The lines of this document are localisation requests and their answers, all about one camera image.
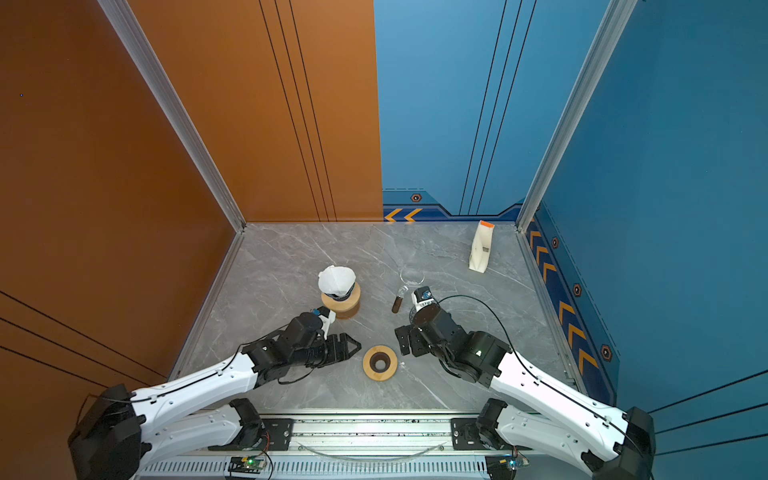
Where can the left green circuit board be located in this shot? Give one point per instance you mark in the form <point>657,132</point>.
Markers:
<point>248,467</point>

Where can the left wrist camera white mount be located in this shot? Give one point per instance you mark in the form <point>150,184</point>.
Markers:
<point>327,317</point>

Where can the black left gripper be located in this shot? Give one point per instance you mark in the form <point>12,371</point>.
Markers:
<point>345,348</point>

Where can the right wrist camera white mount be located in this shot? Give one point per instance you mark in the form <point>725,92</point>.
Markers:
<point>421,297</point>

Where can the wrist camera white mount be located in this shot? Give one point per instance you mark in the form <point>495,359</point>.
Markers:
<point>421,297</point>
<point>327,317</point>

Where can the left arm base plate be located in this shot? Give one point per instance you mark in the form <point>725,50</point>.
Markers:
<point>271,434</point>

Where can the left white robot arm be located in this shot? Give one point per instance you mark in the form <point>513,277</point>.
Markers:
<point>124,431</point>

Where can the right green circuit board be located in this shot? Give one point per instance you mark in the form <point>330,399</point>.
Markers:
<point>505,467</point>

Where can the green circuit board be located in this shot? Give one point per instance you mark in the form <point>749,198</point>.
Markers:
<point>248,467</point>
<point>505,467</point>

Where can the right aluminium corner post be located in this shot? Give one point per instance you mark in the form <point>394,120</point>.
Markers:
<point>608,34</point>

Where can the left aluminium corner post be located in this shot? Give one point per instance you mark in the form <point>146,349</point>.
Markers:
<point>128,29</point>

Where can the front aluminium rail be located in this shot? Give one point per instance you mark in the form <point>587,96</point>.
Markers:
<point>400,445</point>

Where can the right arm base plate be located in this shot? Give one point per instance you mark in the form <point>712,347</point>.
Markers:
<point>465,434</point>

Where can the aluminium corner post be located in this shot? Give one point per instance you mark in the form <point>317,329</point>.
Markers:
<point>608,34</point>
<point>128,29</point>

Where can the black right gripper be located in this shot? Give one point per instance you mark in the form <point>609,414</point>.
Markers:
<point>415,335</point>

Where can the white paper coffee filter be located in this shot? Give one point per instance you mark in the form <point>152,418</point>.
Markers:
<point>336,279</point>

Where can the coffee filter paper pack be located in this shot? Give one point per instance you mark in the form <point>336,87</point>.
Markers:
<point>481,247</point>

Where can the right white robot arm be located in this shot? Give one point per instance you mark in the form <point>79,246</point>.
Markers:
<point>534,409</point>

